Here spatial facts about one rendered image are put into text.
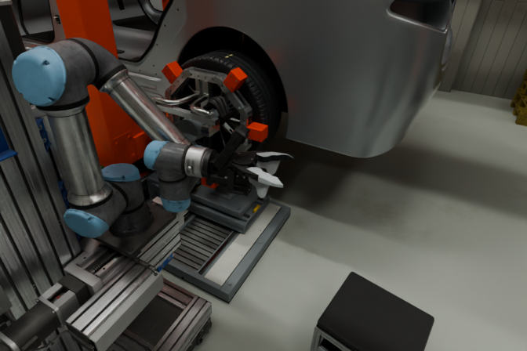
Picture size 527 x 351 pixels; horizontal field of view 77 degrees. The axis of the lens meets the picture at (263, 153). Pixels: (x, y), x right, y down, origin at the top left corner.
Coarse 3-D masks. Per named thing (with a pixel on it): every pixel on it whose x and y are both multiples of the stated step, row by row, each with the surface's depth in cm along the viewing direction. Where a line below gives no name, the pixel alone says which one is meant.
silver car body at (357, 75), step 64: (128, 0) 399; (192, 0) 179; (256, 0) 162; (320, 0) 149; (384, 0) 137; (448, 0) 143; (128, 64) 230; (320, 64) 162; (384, 64) 148; (448, 64) 179; (320, 128) 178; (384, 128) 165
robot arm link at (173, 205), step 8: (184, 176) 83; (192, 176) 89; (160, 184) 83; (168, 184) 82; (176, 184) 82; (184, 184) 84; (192, 184) 89; (160, 192) 85; (168, 192) 83; (176, 192) 84; (184, 192) 85; (168, 200) 85; (176, 200) 85; (184, 200) 86; (168, 208) 86; (176, 208) 86; (184, 208) 88
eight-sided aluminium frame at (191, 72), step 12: (192, 72) 173; (204, 72) 171; (216, 72) 172; (180, 84) 180; (168, 96) 189; (228, 96) 169; (240, 96) 170; (240, 108) 169; (240, 120) 172; (252, 120) 176; (240, 144) 179
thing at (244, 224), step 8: (200, 184) 245; (192, 200) 234; (256, 200) 234; (264, 200) 234; (192, 208) 229; (200, 208) 225; (208, 208) 227; (256, 208) 224; (264, 208) 237; (208, 216) 225; (216, 216) 220; (224, 216) 221; (232, 216) 221; (248, 216) 217; (256, 216) 227; (224, 224) 220; (232, 224) 216; (240, 224) 213; (248, 224) 217; (240, 232) 216
